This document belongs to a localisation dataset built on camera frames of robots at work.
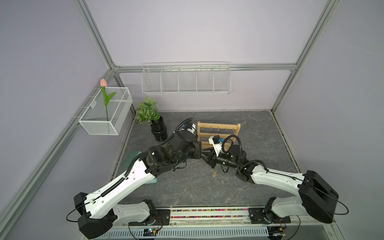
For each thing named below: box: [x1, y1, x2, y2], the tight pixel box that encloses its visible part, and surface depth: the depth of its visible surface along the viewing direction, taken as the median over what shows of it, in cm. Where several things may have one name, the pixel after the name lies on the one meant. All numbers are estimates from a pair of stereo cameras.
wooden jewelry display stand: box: [197, 121, 241, 150], surface depth 79 cm
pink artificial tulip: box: [100, 78, 117, 121], surface depth 82 cm
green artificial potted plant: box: [135, 96, 161, 125], surface depth 86 cm
